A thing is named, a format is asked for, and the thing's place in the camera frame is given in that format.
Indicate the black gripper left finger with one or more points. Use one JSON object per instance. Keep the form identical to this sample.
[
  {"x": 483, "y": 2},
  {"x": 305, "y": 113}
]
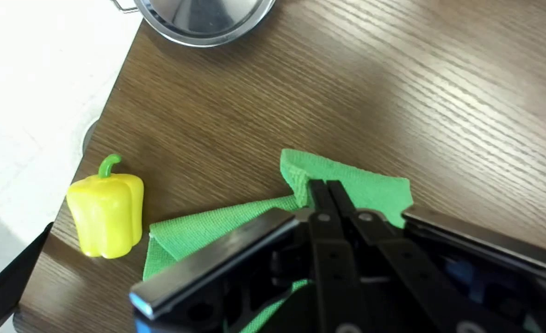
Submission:
[{"x": 303, "y": 268}]

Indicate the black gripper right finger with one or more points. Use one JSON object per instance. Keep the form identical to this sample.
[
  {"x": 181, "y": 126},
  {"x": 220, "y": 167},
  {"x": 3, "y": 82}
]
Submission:
[{"x": 438, "y": 274}]

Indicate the green towel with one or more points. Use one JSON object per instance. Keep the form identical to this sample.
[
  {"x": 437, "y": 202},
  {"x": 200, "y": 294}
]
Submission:
[{"x": 174, "y": 239}]

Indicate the yellow toy bell pepper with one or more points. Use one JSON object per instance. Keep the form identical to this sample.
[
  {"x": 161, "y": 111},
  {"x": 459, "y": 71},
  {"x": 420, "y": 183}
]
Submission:
[{"x": 107, "y": 209}]

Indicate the silver metal pot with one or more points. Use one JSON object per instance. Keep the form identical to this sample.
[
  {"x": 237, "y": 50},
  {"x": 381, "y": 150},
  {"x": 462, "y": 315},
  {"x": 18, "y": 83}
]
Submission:
[{"x": 200, "y": 22}]

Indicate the black folding table frame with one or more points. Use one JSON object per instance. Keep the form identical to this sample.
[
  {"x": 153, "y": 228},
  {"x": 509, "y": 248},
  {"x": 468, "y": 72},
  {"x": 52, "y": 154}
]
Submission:
[{"x": 15, "y": 276}]

